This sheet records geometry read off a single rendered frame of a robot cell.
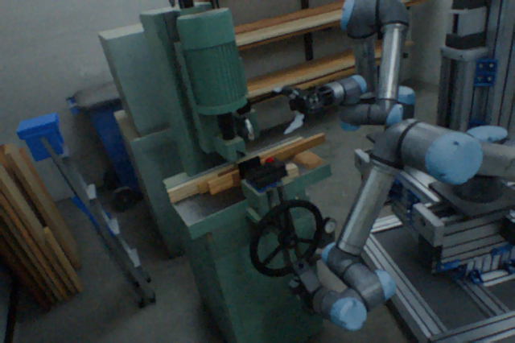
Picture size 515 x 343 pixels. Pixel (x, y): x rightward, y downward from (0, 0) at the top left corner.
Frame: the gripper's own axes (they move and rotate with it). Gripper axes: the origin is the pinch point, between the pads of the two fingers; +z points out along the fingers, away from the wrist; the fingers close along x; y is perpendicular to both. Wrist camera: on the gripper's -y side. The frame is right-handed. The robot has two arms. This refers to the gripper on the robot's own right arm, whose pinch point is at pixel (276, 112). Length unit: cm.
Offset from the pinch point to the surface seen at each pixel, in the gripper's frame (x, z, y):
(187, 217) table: 25.4, 37.4, -11.9
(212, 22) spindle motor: -31.5, 13.6, 2.7
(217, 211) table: 26.4, 27.7, -8.4
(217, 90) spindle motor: -12.3, 15.9, -4.7
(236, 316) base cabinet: 75, 30, -23
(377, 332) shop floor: 117, -30, -19
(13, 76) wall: -71, 91, -236
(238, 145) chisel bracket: 8.1, 11.2, -13.9
